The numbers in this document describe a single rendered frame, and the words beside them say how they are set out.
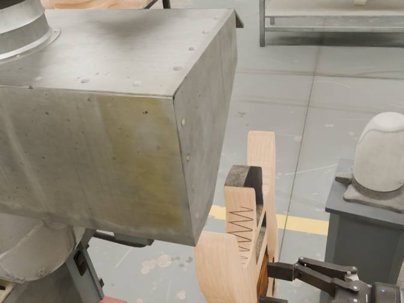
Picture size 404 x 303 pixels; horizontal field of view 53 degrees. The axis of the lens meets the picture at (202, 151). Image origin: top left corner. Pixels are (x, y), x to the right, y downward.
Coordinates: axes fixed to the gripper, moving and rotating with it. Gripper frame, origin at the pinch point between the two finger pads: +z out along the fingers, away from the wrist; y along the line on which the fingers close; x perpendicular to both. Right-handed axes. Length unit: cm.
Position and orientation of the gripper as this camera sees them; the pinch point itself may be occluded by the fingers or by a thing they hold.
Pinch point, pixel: (266, 285)
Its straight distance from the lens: 72.8
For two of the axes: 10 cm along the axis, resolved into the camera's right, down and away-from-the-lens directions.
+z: -9.5, -0.9, 3.0
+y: 3.0, -4.9, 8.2
